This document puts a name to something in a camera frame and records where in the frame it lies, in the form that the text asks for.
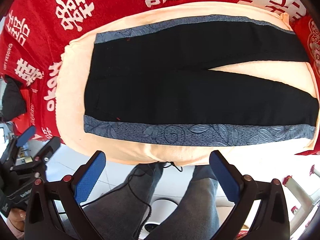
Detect black pants with blue trim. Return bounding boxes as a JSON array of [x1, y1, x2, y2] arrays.
[[84, 15, 319, 147]]

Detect person's left hand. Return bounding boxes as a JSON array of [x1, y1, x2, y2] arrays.
[[7, 208, 26, 239]]

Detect black garment on sofa edge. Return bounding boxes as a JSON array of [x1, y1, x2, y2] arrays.
[[2, 75, 27, 122]]

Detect white stool with red stickers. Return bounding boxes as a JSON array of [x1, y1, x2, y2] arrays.
[[282, 176, 319, 235]]

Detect person's right grey trouser leg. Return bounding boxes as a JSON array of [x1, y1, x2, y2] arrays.
[[146, 165, 220, 240]]

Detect white slipper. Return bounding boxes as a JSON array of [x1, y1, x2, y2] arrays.
[[139, 199, 178, 239]]

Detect red blanket with white characters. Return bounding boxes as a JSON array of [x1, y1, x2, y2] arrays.
[[1, 0, 307, 141]]

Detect red embroidered pillow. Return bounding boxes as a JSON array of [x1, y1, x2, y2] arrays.
[[291, 15, 320, 77]]

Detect black cable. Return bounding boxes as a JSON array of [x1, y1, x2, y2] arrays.
[[80, 161, 183, 240]]

